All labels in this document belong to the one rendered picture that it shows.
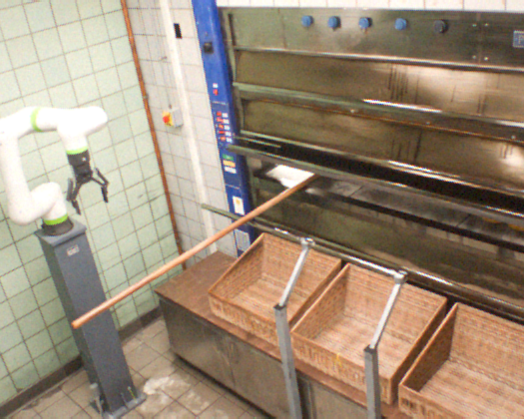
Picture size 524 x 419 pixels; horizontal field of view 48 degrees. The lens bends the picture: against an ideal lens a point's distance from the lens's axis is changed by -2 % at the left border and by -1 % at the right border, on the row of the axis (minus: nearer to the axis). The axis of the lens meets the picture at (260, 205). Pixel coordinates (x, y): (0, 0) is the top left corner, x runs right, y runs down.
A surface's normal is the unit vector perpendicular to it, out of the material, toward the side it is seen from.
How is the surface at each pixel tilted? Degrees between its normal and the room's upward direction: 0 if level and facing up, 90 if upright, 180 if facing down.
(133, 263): 90
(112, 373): 90
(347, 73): 70
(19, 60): 90
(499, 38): 92
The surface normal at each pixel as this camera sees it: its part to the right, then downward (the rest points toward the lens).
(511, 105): -0.70, 0.08
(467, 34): -0.69, 0.41
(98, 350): 0.68, 0.25
